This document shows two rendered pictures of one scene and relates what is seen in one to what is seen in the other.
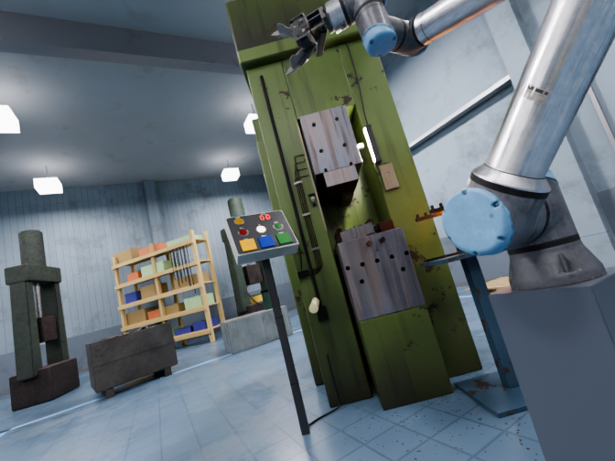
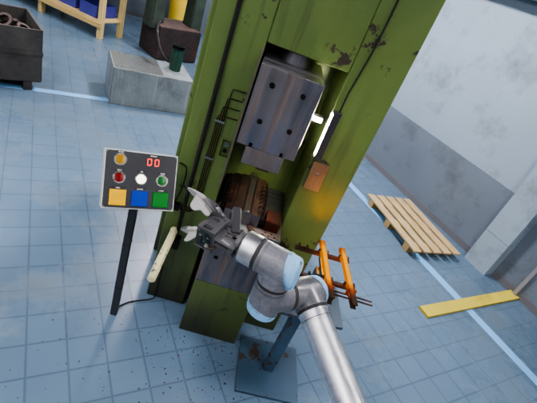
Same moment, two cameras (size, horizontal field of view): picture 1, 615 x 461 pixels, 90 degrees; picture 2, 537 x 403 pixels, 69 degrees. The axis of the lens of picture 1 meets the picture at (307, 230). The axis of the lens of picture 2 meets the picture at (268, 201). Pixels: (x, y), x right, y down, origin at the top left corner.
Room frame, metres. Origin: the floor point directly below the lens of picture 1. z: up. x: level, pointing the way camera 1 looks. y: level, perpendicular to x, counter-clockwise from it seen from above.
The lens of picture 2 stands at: (0.04, -0.14, 2.16)
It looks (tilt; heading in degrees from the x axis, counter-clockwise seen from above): 31 degrees down; 352
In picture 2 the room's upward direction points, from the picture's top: 22 degrees clockwise
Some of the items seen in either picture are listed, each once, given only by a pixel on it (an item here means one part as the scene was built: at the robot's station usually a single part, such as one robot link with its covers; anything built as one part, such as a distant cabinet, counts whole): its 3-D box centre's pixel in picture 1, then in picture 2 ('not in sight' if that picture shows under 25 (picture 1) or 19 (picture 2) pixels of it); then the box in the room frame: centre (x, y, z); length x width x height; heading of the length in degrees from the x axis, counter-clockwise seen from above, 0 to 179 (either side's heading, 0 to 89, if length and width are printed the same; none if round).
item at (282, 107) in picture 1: (305, 223); (212, 142); (2.17, 0.00, 1.15); 0.44 x 0.26 x 2.30; 179
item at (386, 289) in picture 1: (372, 273); (241, 232); (2.03, -0.34, 0.69); 0.56 x 0.38 x 0.45; 179
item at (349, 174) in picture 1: (339, 186); (265, 144); (2.02, -0.28, 1.32); 0.42 x 0.20 x 0.10; 179
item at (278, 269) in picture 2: (361, 1); (277, 265); (0.82, -0.34, 1.52); 0.12 x 0.09 x 0.10; 69
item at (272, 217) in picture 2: (384, 227); (272, 221); (1.87, -0.46, 0.95); 0.12 x 0.09 x 0.07; 179
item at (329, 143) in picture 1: (335, 151); (288, 105); (2.02, -0.33, 1.57); 0.42 x 0.39 x 0.40; 179
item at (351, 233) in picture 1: (353, 236); (245, 197); (2.02, -0.28, 0.96); 0.42 x 0.20 x 0.09; 179
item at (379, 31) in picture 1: (378, 30); (269, 296); (0.82, -0.35, 1.41); 0.12 x 0.09 x 0.12; 121
